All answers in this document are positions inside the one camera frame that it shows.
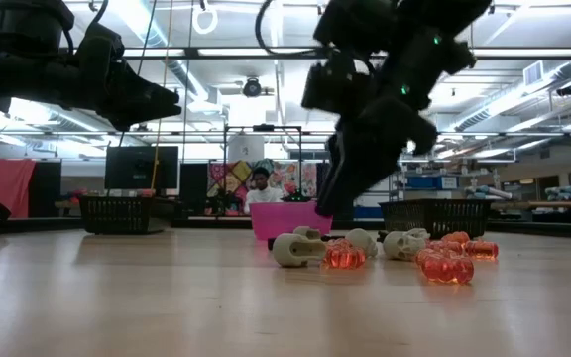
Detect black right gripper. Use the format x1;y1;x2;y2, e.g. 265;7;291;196
316;42;478;217

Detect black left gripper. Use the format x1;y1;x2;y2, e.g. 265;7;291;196
61;63;182;132

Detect black slotted plastic basket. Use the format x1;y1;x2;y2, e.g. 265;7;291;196
378;198;493;240
77;194;157;235

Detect black computer monitor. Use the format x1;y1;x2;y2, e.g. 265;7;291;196
104;145;180;191

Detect blue storage bins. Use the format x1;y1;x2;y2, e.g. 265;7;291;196
406;176;458;191

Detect pink plastic bowl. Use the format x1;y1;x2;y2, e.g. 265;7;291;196
249;201;334;242

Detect person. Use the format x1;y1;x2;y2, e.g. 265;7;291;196
243;167;286;215

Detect colourful patchwork quilt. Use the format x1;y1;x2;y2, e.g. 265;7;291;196
207;159;319;217

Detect red cloth panel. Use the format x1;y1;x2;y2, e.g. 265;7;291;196
0;158;37;219

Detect white ceiling air vent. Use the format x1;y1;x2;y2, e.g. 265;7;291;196
522;59;545;86

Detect wooden workbench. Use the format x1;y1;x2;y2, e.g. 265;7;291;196
501;199;571;210

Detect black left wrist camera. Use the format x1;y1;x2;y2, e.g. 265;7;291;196
74;22;126;83

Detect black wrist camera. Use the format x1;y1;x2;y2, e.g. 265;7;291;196
74;22;126;83
300;49;372;113

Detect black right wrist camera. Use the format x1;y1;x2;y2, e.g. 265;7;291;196
300;49;372;113

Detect black tubular stand frame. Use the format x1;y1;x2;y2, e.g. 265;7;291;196
223;123;304;219

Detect black ceiling-mounted camera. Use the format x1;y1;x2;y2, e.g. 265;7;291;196
242;76;264;99

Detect black aluminium table frame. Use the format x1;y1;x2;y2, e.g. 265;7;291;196
0;216;571;240

